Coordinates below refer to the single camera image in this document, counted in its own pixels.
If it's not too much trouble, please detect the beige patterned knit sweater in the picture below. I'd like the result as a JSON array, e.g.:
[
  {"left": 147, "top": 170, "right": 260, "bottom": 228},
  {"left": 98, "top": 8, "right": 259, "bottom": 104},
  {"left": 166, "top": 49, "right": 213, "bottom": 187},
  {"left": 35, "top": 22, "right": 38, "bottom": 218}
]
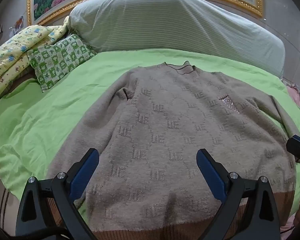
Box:
[{"left": 47, "top": 60, "right": 300, "bottom": 240}]

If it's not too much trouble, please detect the yellow printed quilt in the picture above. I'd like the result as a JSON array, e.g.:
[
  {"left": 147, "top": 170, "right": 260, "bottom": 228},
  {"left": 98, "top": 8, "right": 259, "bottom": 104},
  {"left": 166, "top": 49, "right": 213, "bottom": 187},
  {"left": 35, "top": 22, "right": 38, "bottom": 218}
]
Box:
[{"left": 0, "top": 16, "right": 70, "bottom": 108}]

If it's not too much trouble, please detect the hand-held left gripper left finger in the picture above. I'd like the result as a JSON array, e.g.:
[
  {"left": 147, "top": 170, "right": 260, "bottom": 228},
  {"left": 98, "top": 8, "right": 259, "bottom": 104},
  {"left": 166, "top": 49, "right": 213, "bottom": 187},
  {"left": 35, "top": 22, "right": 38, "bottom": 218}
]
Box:
[{"left": 15, "top": 148, "right": 100, "bottom": 240}]

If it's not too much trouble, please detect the light green bedsheet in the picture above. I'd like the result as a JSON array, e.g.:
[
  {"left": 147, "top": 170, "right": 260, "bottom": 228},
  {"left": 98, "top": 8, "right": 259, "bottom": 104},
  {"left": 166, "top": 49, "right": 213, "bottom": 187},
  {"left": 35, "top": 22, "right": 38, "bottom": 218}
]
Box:
[{"left": 0, "top": 48, "right": 300, "bottom": 215}]

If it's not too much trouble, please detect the green checkered small pillow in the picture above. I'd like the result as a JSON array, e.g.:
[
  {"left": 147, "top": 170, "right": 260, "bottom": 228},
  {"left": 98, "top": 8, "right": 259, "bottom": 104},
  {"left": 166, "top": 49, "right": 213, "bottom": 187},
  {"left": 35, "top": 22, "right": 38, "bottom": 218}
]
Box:
[{"left": 27, "top": 34, "right": 98, "bottom": 93}]

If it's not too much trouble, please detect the large striped pillow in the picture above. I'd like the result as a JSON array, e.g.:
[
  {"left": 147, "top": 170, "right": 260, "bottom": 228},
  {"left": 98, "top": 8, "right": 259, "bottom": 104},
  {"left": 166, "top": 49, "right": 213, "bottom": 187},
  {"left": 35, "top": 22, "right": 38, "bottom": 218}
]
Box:
[{"left": 69, "top": 0, "right": 286, "bottom": 78}]

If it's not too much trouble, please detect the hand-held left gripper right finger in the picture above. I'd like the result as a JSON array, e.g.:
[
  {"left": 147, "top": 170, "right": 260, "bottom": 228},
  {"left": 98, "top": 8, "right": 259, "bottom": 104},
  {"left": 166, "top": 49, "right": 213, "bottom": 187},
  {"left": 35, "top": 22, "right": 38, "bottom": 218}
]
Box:
[{"left": 196, "top": 148, "right": 282, "bottom": 240}]

